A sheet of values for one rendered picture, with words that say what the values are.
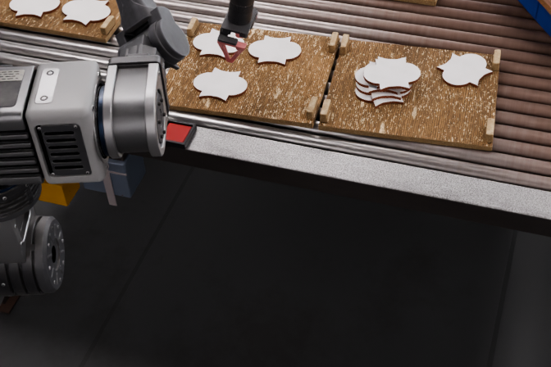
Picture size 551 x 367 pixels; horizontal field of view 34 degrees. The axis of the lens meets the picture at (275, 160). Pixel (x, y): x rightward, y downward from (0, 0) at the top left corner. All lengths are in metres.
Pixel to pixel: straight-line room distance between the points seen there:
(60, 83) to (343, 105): 0.97
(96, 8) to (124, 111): 1.24
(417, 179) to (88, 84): 0.92
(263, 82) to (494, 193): 0.65
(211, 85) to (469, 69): 0.65
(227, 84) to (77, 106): 0.96
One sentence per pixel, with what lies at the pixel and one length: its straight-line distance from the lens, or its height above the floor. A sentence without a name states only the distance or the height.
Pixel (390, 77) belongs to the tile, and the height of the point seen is 0.98.
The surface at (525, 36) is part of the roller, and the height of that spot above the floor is 0.91.
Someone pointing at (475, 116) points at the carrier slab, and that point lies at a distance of 2.21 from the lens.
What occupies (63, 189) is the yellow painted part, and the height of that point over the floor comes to 0.68.
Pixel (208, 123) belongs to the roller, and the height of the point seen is 0.91.
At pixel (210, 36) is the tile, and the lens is 2.45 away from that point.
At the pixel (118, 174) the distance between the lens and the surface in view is 2.31.
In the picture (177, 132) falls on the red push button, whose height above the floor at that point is 0.93.
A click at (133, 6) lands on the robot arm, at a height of 1.50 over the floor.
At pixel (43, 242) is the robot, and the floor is 1.20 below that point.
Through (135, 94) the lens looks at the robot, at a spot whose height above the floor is 1.50.
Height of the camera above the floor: 2.39
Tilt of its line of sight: 44 degrees down
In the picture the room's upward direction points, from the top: 3 degrees counter-clockwise
